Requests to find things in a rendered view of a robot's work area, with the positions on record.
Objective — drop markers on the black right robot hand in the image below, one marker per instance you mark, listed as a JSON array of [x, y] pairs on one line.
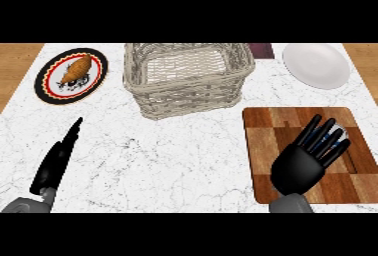
[[298, 166]]

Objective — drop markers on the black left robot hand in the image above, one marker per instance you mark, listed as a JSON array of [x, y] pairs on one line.
[[52, 165]]

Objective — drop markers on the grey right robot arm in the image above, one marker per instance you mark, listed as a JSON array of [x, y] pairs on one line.
[[290, 204]]

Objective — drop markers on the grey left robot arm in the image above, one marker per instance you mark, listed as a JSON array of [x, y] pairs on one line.
[[30, 203]]

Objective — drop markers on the brown wooden cutting board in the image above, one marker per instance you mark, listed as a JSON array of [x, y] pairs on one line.
[[267, 133]]

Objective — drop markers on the blue and silver can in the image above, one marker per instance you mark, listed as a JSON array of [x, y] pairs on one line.
[[343, 128]]

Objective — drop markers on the pale wicker basket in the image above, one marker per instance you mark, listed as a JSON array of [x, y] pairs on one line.
[[190, 80]]

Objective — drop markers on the black red patterned plate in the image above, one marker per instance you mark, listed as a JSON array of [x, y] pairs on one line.
[[49, 90]]

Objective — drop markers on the brown croissant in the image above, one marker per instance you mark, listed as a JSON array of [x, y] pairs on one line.
[[78, 69]]

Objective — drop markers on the white plate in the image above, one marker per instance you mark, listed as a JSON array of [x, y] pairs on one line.
[[318, 65]]

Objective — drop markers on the dark maroon flat object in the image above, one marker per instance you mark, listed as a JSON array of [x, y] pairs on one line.
[[262, 50]]

